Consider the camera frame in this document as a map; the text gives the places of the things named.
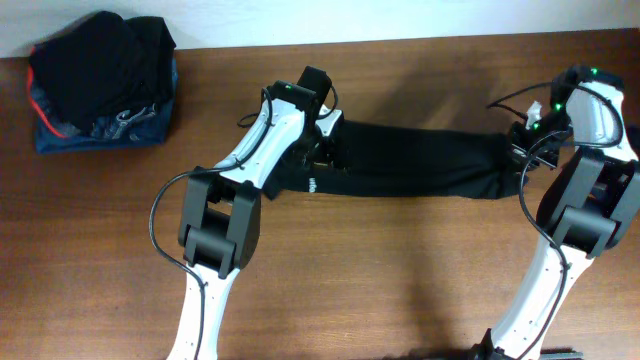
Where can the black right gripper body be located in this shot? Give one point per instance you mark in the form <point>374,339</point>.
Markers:
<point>558,121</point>

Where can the folded black garment on pile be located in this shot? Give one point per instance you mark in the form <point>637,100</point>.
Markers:
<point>104,66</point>

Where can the black t-shirt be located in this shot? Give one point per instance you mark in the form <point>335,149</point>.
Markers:
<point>367,160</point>

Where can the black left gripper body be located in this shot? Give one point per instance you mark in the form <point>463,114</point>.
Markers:
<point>325,150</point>

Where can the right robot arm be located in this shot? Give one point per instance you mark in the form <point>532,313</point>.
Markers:
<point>586,211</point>

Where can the folded blue jeans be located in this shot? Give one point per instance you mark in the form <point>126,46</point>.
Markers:
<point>144,126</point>

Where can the grey garment with pink trim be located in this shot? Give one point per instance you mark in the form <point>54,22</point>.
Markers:
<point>49,124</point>

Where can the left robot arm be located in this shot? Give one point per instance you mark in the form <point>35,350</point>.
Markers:
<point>221,215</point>

